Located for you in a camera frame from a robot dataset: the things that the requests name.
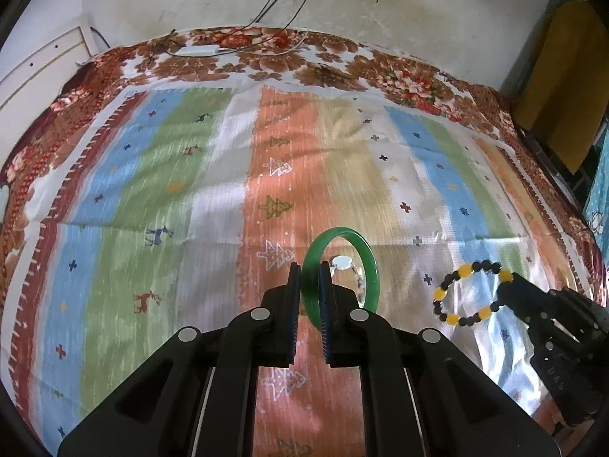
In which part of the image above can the person's right hand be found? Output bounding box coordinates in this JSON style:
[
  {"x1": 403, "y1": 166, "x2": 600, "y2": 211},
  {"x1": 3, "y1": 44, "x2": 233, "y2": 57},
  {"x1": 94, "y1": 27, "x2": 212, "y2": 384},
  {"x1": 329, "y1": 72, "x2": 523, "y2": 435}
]
[{"x1": 532, "y1": 396, "x2": 567, "y2": 434}]

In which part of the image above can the mustard yellow hanging garment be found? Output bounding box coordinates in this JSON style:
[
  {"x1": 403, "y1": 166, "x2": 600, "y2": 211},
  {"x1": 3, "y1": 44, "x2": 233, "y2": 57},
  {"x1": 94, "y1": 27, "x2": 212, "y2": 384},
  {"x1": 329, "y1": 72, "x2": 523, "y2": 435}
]
[{"x1": 513, "y1": 0, "x2": 608, "y2": 173}]

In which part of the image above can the yellow and black bead bracelet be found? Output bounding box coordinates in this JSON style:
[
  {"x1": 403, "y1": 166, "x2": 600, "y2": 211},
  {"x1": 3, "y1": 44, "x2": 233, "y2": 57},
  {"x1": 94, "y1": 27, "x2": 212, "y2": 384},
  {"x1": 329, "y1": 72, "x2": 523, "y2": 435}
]
[{"x1": 431, "y1": 259, "x2": 516, "y2": 327}]

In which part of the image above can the white wooden headboard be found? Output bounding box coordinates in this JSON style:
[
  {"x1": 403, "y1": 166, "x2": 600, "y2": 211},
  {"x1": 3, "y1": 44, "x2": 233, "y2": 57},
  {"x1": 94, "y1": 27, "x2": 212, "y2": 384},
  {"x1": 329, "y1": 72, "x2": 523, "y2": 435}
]
[{"x1": 1, "y1": 16, "x2": 99, "y2": 145}]

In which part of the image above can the green jade bangle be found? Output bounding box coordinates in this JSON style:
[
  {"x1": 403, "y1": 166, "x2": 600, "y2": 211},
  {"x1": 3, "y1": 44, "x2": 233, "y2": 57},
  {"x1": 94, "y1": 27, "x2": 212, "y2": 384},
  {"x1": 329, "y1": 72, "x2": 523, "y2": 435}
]
[{"x1": 300, "y1": 227, "x2": 381, "y2": 330}]

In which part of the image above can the striped colourful bed mat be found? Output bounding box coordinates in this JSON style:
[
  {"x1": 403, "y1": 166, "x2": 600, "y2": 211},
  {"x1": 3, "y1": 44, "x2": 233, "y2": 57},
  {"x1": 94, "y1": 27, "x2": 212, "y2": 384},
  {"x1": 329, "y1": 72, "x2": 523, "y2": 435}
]
[{"x1": 2, "y1": 85, "x2": 595, "y2": 453}]

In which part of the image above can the blue dotted cartoon cloth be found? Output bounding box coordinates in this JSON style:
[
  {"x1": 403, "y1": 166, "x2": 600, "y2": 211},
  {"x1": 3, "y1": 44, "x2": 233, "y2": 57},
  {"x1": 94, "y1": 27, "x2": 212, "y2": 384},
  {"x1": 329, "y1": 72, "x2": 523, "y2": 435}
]
[{"x1": 584, "y1": 117, "x2": 609, "y2": 264}]

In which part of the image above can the white pastel charm bracelet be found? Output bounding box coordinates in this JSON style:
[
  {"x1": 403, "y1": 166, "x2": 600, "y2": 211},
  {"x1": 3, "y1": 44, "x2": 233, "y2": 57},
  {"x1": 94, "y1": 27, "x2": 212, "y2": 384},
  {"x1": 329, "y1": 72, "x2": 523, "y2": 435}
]
[{"x1": 327, "y1": 254, "x2": 368, "y2": 305}]

